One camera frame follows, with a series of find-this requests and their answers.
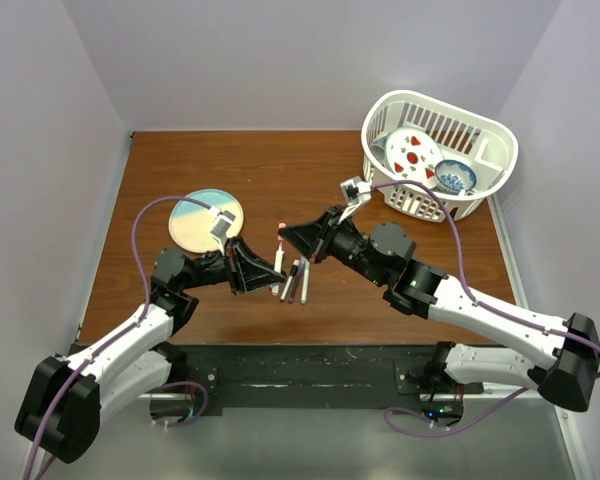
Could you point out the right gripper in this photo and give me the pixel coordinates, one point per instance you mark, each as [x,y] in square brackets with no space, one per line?
[313,239]

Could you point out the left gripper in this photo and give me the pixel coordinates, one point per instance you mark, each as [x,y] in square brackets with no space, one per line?
[244,270]

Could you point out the purple pen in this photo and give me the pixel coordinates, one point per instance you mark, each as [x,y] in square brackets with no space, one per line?
[297,280]

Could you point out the white marker with green end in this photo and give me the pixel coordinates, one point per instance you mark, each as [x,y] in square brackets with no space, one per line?
[305,282]

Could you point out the white pen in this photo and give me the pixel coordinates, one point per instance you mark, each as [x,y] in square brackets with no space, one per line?
[279,257]

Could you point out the small black-tipped white marker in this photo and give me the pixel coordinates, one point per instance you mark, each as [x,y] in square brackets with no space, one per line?
[286,288]

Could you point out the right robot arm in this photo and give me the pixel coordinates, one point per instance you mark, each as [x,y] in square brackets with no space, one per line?
[556,357]

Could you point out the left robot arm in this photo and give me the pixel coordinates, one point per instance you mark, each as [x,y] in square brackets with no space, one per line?
[68,399]

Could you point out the round pastel plate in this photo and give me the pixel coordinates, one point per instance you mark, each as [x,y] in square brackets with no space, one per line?
[189,224]

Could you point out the strawberry pattern plate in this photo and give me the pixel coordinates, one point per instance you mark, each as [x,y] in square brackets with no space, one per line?
[412,154]

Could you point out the blue and white bowl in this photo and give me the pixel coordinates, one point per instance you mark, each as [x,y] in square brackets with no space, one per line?
[454,177]

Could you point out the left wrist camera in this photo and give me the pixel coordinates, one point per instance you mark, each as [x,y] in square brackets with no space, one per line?
[222,222]

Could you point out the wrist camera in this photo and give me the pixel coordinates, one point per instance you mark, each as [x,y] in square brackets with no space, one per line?
[222,222]
[357,192]

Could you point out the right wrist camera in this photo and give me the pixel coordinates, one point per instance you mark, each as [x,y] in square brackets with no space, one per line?
[357,192]

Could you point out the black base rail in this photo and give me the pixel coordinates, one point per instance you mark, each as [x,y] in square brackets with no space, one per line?
[308,377]

